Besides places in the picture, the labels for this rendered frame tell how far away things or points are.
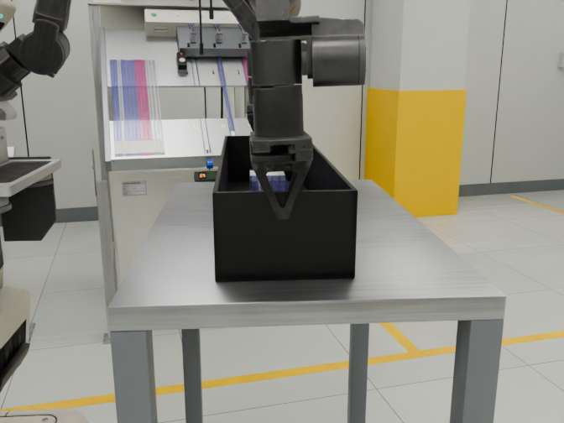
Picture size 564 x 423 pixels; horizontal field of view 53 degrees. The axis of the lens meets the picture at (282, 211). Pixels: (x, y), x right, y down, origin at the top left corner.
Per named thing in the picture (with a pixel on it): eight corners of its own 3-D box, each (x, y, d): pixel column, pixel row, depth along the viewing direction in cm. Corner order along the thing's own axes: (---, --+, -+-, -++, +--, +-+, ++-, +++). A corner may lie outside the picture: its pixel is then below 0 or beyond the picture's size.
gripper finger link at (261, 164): (305, 208, 73) (304, 134, 71) (313, 221, 66) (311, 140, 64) (253, 211, 72) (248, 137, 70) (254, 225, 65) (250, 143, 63)
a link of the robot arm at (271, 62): (252, 33, 66) (246, 30, 61) (311, 31, 66) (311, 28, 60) (255, 95, 68) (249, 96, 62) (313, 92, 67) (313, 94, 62)
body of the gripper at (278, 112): (302, 143, 72) (300, 83, 70) (313, 155, 62) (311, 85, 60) (250, 146, 71) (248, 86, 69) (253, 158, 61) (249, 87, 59)
